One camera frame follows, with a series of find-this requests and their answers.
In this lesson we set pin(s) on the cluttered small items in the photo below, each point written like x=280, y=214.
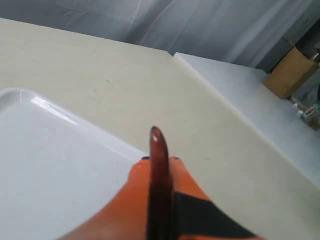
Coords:
x=309, y=104

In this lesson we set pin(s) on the white side table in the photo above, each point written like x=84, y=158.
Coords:
x=276, y=120

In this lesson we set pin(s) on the brown wooden spoon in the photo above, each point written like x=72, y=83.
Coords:
x=160, y=192

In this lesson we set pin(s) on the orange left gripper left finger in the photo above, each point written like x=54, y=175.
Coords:
x=125, y=216

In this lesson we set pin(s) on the grey-white backdrop curtain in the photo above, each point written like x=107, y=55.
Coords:
x=235, y=31

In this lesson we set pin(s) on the white rectangular plastic tray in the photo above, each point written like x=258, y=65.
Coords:
x=56, y=169

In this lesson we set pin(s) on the brown cardboard box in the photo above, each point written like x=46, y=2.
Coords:
x=292, y=71

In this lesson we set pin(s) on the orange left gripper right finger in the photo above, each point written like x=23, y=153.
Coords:
x=195, y=216

